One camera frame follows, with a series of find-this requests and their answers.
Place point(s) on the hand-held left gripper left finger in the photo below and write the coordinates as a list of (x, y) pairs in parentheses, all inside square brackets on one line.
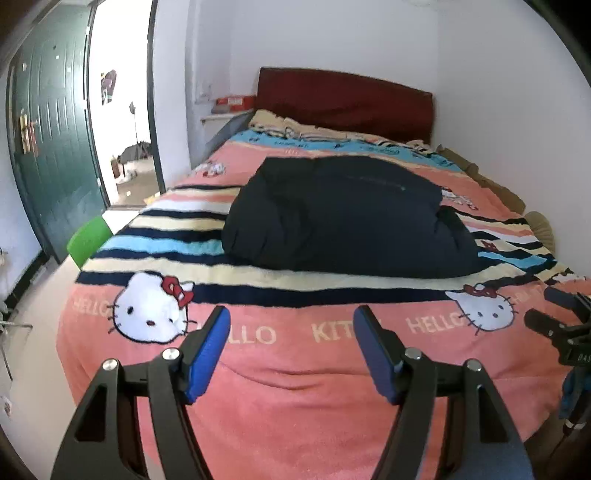
[(207, 350)]

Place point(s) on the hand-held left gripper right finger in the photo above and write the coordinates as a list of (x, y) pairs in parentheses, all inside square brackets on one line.
[(378, 355)]

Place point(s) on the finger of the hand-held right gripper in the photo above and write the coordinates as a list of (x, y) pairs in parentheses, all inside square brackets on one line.
[(572, 302), (549, 325)]

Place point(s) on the black hooded puffer jacket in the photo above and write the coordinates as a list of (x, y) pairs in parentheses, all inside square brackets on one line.
[(341, 217)]

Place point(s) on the beige woven fan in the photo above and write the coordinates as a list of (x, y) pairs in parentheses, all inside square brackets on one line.
[(542, 228)]

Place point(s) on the pink striped cartoon cat blanket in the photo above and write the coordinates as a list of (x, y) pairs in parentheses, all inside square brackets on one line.
[(286, 415)]

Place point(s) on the green plastic stool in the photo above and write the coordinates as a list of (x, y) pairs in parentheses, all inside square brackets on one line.
[(87, 240)]

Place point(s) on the metal rack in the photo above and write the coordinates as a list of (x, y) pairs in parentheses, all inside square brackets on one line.
[(9, 327)]

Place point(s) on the dark open umbrella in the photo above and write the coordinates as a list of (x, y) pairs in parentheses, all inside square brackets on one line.
[(135, 152)]

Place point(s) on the grey slanted board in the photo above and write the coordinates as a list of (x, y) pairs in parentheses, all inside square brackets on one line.
[(228, 134)]

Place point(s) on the red box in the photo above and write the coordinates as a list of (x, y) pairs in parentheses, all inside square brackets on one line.
[(236, 103)]

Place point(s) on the dark red headboard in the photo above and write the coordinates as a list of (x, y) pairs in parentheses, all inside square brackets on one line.
[(346, 101)]

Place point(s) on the green metal door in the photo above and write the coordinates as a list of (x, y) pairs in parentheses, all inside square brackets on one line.
[(55, 138)]

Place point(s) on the white wall shelf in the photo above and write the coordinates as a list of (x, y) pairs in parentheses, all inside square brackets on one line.
[(217, 117)]

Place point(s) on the wall poster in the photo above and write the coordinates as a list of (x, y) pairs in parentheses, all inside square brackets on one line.
[(108, 86)]

